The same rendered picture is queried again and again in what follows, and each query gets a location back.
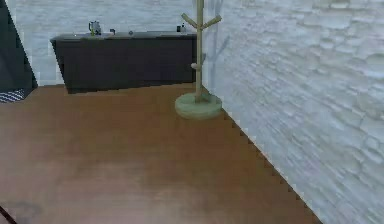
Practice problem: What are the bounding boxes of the pale wooden coat stand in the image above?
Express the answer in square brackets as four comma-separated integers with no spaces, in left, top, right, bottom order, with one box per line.
[174,0,224,121]

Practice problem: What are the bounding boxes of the black kitchen counter cabinet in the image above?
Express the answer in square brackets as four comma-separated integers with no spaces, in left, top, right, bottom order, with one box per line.
[50,30,198,95]

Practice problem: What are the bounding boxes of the grey kettle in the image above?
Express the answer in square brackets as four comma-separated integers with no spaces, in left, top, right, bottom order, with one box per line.
[88,20,102,37]

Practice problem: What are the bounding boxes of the thin dark bar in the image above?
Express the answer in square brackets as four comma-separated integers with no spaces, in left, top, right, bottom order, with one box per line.
[0,205,18,224]

